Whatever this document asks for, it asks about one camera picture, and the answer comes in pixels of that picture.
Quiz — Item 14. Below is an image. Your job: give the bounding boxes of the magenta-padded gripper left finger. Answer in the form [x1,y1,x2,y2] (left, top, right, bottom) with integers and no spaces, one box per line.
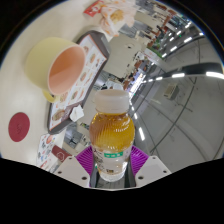
[53,145,98,189]

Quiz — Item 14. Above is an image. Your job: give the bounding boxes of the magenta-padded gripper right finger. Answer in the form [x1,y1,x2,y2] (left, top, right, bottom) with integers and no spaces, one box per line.
[128,145,173,189]

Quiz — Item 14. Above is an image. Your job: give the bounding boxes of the clear tea bottle white cap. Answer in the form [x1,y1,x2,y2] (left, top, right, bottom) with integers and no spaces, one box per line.
[88,88,136,183]

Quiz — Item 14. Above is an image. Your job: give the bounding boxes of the white paper napkin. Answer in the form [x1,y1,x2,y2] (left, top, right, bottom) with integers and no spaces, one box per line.
[69,105,85,122]

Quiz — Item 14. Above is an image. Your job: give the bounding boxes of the flat round red coaster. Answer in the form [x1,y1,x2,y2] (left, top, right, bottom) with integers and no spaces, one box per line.
[8,111,31,143]

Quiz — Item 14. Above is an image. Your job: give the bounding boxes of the ceiling air conditioner unit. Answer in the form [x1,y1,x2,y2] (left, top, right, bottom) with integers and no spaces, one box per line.
[163,83,180,101]

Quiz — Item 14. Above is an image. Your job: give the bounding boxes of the dark tray with paper menu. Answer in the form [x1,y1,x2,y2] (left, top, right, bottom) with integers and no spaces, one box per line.
[47,30,111,135]

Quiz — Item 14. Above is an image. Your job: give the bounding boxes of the yellow mug pink inside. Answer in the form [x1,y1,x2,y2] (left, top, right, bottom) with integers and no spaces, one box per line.
[24,37,88,104]

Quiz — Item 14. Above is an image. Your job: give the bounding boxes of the ceiling strip lights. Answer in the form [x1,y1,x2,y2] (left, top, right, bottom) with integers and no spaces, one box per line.
[128,21,224,143]

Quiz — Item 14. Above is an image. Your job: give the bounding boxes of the red sauce packet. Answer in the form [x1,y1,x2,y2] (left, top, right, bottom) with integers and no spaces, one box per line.
[83,0,108,18]

